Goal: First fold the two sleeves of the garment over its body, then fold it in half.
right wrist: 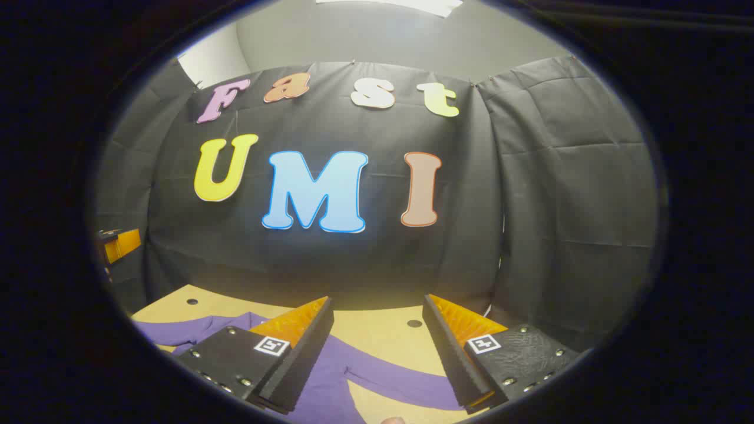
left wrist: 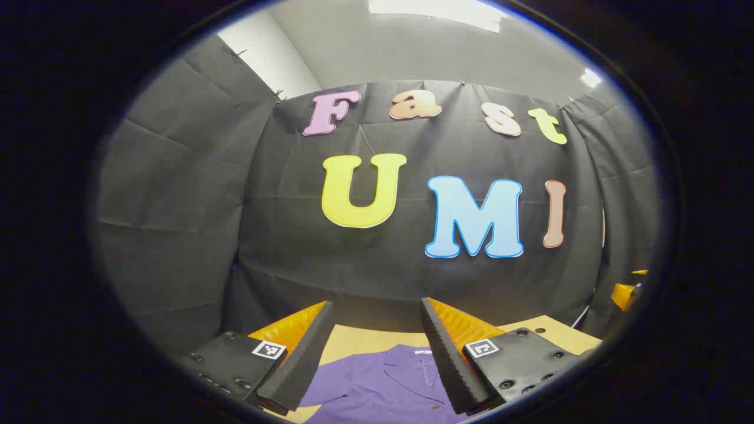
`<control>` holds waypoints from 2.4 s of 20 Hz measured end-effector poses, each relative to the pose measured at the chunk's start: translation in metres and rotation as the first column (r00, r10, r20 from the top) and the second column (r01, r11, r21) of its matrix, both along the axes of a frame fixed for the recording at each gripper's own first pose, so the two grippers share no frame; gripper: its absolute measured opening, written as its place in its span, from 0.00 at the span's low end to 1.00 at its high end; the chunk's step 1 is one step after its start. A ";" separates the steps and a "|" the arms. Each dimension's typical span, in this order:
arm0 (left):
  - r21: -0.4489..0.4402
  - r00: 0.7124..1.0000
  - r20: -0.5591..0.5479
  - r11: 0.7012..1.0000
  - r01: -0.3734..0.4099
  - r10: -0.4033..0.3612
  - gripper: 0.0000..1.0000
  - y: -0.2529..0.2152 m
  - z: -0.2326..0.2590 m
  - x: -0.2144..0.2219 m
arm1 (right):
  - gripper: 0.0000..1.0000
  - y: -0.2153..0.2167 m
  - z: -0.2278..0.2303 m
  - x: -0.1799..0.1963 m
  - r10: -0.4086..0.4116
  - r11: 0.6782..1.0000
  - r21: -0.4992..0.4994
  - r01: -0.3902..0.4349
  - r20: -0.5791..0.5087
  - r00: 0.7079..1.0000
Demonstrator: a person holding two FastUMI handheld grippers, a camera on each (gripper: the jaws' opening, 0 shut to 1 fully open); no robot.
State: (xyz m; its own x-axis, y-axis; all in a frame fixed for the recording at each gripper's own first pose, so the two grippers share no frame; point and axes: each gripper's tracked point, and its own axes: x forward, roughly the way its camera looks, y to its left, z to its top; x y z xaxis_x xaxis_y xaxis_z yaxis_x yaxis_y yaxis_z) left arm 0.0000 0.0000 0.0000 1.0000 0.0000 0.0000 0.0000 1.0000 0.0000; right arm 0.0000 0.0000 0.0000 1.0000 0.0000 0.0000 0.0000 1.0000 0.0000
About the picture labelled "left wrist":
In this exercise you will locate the black backdrop cloth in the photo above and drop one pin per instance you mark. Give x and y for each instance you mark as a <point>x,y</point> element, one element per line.
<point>294,247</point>

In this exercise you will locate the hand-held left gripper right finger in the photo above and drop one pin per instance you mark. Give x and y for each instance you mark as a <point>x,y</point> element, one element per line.
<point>447,359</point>

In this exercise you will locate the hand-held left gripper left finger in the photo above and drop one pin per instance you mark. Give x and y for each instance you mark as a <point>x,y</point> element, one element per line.
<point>303,359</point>

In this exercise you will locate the small ceiling light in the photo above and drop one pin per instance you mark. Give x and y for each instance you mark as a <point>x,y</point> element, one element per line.
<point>590,78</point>

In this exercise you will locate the purple collared shirt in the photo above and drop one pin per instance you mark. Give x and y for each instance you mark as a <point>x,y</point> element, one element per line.
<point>383,388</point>

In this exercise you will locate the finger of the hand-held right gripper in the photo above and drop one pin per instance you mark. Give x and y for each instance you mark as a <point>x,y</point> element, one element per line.
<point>624,294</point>

